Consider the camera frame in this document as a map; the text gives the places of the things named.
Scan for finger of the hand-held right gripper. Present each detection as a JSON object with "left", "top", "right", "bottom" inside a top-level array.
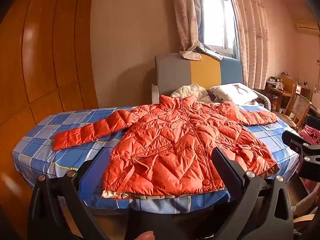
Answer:
[
  {"left": 282, "top": 129, "right": 313, "bottom": 157},
  {"left": 306, "top": 116, "right": 320, "bottom": 132}
]

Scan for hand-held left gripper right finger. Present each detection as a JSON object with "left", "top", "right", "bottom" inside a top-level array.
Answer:
[{"left": 211, "top": 146, "right": 294, "bottom": 240}]

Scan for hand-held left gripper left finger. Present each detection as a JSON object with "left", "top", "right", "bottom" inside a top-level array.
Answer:
[{"left": 27, "top": 147, "right": 112, "bottom": 240}]

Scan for orange down jacket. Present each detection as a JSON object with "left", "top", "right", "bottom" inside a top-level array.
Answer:
[{"left": 53, "top": 94, "right": 280, "bottom": 200}]

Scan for person's left hand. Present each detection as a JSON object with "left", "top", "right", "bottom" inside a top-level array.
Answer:
[{"left": 136, "top": 231, "right": 157, "bottom": 240}]

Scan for wicker chair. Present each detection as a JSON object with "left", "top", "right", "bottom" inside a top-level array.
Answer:
[{"left": 277, "top": 92, "right": 313, "bottom": 132}]

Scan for yellow wooden chair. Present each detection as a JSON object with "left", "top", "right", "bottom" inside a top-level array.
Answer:
[{"left": 282, "top": 76, "right": 298, "bottom": 93}]

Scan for grey woven bed guard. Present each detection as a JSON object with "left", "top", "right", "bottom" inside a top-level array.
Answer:
[{"left": 250, "top": 96, "right": 272, "bottom": 111}]

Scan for wooden desk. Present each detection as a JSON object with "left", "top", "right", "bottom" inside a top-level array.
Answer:
[{"left": 265, "top": 79, "right": 295, "bottom": 113}]

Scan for blue plaid bed sheet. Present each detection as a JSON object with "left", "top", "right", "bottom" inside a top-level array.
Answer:
[{"left": 12, "top": 104, "right": 300, "bottom": 215}]

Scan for white printed pillow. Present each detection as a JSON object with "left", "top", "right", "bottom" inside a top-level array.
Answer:
[{"left": 209, "top": 82, "right": 259, "bottom": 105}]

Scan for beige down jacket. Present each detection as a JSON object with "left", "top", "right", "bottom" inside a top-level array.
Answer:
[{"left": 171, "top": 83, "right": 215, "bottom": 103}]

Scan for grey yellow blue headboard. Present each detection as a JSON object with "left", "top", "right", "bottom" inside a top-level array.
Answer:
[{"left": 151, "top": 52, "right": 244, "bottom": 103}]

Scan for long patterned curtain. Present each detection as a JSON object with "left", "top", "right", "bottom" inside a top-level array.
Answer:
[{"left": 225, "top": 0, "right": 270, "bottom": 90}]

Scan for wooden wardrobe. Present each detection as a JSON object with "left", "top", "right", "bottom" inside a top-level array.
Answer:
[{"left": 0, "top": 0, "right": 100, "bottom": 240}]

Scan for window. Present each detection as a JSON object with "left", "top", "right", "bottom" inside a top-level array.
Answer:
[{"left": 201, "top": 0, "right": 240, "bottom": 58}]

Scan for short patterned curtain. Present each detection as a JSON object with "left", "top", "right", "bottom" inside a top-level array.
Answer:
[{"left": 171, "top": 0, "right": 224, "bottom": 62}]

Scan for wall air conditioner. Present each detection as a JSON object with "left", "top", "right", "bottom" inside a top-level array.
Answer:
[{"left": 295, "top": 20, "right": 320, "bottom": 33}]

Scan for beige bed side rail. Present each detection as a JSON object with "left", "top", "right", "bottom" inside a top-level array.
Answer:
[{"left": 151, "top": 84, "right": 160, "bottom": 103}]

